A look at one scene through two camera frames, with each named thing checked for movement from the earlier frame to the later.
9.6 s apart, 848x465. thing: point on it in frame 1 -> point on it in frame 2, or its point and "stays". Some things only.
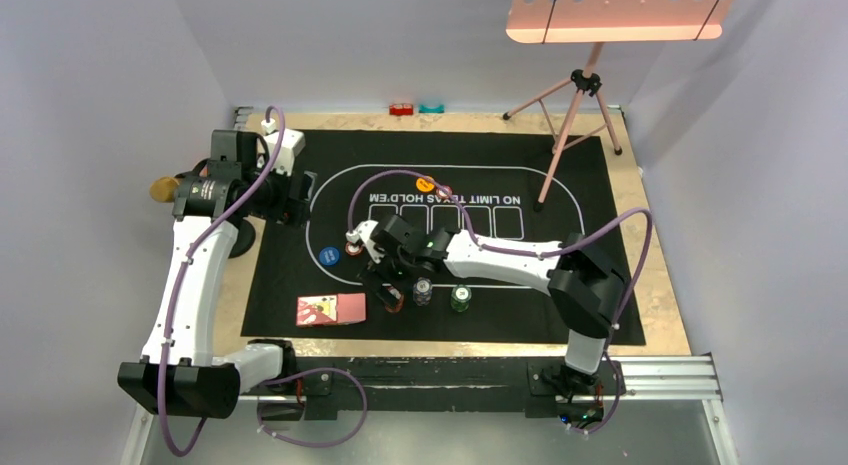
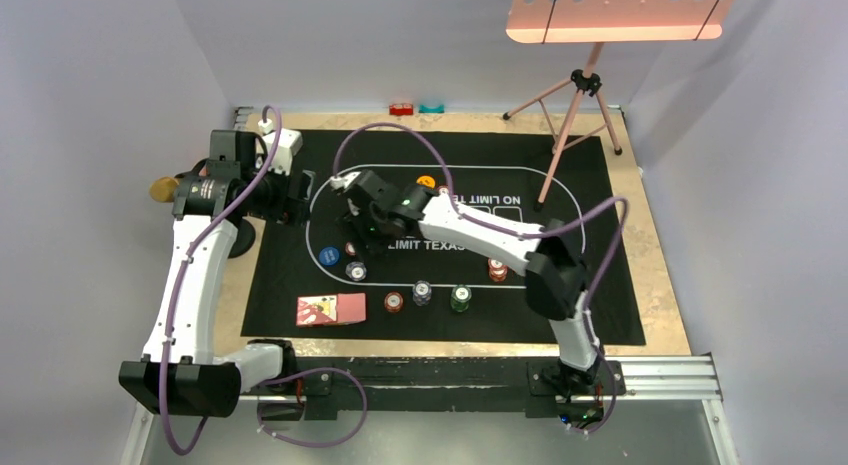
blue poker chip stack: (422, 290) stays
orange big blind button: (424, 185) stays
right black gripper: (376, 284) -> (354, 222)
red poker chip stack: (399, 303) stays
